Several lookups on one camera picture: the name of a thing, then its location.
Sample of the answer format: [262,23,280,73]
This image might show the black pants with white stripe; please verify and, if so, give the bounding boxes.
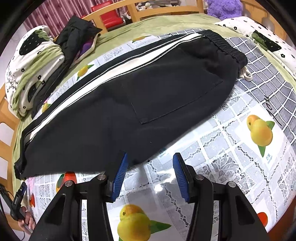
[14,30,248,179]

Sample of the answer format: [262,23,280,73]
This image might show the person's left hand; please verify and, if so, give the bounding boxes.
[18,206,36,235]

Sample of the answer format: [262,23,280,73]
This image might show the fruit print table cloth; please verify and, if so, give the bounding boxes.
[23,27,296,241]

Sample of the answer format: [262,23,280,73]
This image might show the purple book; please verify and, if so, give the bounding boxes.
[72,34,98,65]

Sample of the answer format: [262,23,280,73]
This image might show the green bed sheet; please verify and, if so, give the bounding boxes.
[11,14,295,193]

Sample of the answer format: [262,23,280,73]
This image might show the folded white green quilt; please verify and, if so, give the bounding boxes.
[4,25,65,119]

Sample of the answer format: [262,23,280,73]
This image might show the black jacket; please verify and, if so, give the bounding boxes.
[31,16,102,118]

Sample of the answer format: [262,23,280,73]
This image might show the white dotted pillow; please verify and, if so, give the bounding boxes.
[215,16,295,78]

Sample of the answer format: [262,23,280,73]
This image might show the red chair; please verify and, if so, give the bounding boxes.
[91,1,125,31]

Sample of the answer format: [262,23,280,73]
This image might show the purple plush toy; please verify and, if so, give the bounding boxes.
[207,0,243,20]

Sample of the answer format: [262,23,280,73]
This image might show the maroon curtain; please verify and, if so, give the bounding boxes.
[23,0,104,37]

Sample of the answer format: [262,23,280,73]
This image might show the wooden bed frame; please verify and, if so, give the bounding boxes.
[1,1,283,192]

